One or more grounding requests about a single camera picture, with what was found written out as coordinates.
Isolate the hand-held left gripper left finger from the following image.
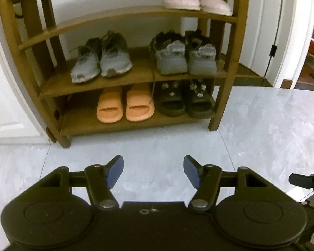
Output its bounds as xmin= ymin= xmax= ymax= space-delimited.
xmin=39 ymin=155 xmax=124 ymax=211

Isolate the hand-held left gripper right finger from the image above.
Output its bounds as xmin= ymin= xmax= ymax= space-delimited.
xmin=184 ymin=155 xmax=267 ymax=211

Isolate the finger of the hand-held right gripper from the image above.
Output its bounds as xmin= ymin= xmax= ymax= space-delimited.
xmin=288 ymin=171 xmax=314 ymax=190

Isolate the orange slipper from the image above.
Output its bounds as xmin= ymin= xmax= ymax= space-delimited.
xmin=96 ymin=87 xmax=124 ymax=123
xmin=125 ymin=83 xmax=155 ymax=122

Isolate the black slipper with silver charms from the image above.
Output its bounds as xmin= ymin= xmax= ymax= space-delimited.
xmin=155 ymin=81 xmax=187 ymax=117
xmin=186 ymin=79 xmax=216 ymax=118

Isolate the wooden shoe rack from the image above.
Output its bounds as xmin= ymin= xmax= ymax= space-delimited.
xmin=0 ymin=0 xmax=251 ymax=148

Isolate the grey chunky sneaker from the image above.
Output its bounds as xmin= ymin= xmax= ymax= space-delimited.
xmin=149 ymin=31 xmax=189 ymax=75
xmin=185 ymin=29 xmax=217 ymax=75

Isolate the grey running sneaker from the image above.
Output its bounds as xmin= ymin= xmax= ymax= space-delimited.
xmin=100 ymin=31 xmax=133 ymax=78
xmin=70 ymin=38 xmax=102 ymax=84

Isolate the white panelled door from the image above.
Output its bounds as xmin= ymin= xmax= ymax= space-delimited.
xmin=0 ymin=0 xmax=53 ymax=145

